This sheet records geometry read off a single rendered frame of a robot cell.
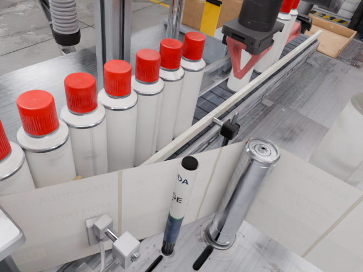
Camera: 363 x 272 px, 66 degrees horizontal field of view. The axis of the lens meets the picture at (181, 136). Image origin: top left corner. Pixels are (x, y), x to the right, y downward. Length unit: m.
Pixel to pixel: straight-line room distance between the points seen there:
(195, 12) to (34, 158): 0.89
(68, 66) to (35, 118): 0.57
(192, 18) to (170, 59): 0.71
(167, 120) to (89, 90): 0.19
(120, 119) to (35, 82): 0.46
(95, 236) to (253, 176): 0.17
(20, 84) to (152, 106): 0.46
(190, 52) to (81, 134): 0.21
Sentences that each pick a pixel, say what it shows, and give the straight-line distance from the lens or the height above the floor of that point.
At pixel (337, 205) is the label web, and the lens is 0.35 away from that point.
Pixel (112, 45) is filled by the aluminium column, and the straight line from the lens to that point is 0.52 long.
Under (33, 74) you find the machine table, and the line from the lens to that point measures 0.84.
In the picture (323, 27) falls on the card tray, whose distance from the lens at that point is 1.59.
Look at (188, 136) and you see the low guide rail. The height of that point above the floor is 0.91.
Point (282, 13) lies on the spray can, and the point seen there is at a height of 1.05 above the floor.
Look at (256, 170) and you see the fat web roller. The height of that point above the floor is 1.05.
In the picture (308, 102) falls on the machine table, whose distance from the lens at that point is 0.92.
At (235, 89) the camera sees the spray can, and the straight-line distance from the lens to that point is 0.73.
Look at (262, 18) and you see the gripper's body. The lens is 0.46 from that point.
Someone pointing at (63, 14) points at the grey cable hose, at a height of 1.12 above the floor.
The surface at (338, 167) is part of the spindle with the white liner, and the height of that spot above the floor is 0.97.
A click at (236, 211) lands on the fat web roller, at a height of 0.98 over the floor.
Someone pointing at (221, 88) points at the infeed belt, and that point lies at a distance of 0.74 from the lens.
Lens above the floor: 1.26
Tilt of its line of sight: 42 degrees down
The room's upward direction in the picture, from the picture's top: 12 degrees clockwise
